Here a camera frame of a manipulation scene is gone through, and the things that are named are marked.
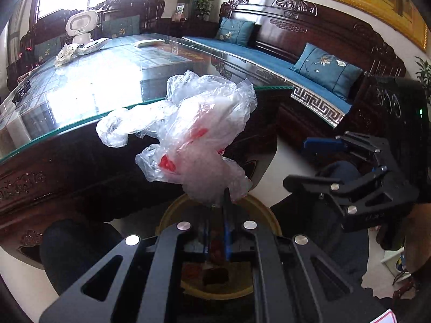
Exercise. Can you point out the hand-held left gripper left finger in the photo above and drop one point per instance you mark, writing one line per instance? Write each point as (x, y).
(206, 242)

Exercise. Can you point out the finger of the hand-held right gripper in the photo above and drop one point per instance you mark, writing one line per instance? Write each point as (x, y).
(320, 143)
(303, 181)

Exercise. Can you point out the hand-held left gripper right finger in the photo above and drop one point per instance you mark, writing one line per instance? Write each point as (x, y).
(227, 239)

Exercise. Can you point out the yellow plastic trash bin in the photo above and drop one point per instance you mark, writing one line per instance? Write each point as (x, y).
(266, 217)

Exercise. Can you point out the clear plastic bag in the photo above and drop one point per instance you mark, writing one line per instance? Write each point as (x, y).
(202, 134)

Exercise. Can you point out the person's right leg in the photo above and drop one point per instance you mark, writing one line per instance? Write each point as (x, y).
(336, 235)

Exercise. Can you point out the person's leg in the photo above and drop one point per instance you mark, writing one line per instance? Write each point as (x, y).
(336, 235)
(74, 249)

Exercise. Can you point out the blue floral pillow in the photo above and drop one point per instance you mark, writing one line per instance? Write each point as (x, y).
(235, 32)
(326, 69)

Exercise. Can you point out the blue patterned-border seat cushion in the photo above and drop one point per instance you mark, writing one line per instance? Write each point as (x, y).
(269, 59)

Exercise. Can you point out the green potted plant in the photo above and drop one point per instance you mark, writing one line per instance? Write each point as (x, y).
(425, 74)
(204, 5)

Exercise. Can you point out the carved dark wooden sofa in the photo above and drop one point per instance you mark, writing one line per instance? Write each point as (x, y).
(336, 30)

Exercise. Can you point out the person's left leg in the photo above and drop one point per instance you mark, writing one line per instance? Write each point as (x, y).
(74, 249)

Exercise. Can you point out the dark wooden glass-top table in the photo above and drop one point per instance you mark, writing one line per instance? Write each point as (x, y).
(67, 175)

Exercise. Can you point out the dark wooden side table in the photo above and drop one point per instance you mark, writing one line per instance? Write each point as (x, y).
(198, 27)

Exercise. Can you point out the white remote control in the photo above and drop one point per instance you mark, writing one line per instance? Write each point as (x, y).
(148, 43)

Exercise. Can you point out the teal floral pillow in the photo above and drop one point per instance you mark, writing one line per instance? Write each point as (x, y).
(121, 27)
(47, 48)

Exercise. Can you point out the carved dark wooden armchair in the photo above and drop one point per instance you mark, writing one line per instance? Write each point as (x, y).
(134, 3)

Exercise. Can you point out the crumpled white tissue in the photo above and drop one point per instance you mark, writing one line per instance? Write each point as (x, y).
(67, 55)

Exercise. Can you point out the white toy robot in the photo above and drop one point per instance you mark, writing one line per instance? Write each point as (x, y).
(82, 23)

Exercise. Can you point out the small photo frame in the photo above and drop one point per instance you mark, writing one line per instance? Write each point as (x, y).
(180, 10)

